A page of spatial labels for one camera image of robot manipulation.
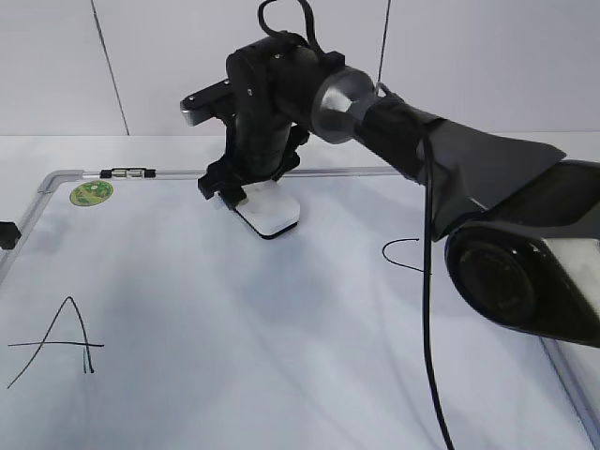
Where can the white whiteboard with grey frame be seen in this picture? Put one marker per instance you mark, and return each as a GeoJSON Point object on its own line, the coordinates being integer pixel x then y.
{"type": "Point", "coordinates": [159, 320]}

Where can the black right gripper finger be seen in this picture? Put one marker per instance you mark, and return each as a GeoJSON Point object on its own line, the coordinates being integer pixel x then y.
{"type": "Point", "coordinates": [219, 176]}
{"type": "Point", "coordinates": [261, 161]}

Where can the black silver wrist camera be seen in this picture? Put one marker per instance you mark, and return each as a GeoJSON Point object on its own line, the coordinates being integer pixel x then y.
{"type": "Point", "coordinates": [215, 101]}

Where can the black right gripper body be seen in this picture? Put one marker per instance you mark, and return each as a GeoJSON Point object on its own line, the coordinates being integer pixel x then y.
{"type": "Point", "coordinates": [275, 82]}

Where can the black clear hanging clip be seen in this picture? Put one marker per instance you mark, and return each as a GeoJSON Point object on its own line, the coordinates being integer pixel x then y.
{"type": "Point", "coordinates": [128, 173]}

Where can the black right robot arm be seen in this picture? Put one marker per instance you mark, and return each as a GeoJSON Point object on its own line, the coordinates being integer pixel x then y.
{"type": "Point", "coordinates": [520, 221]}

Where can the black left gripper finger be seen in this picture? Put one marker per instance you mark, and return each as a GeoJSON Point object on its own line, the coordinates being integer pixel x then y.
{"type": "Point", "coordinates": [9, 235]}

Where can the white deli whiteboard eraser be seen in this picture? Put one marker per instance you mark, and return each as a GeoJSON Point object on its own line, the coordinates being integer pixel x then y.
{"type": "Point", "coordinates": [265, 207]}

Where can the round green sticker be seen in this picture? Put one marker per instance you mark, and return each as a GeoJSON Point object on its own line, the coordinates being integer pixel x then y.
{"type": "Point", "coordinates": [91, 193]}

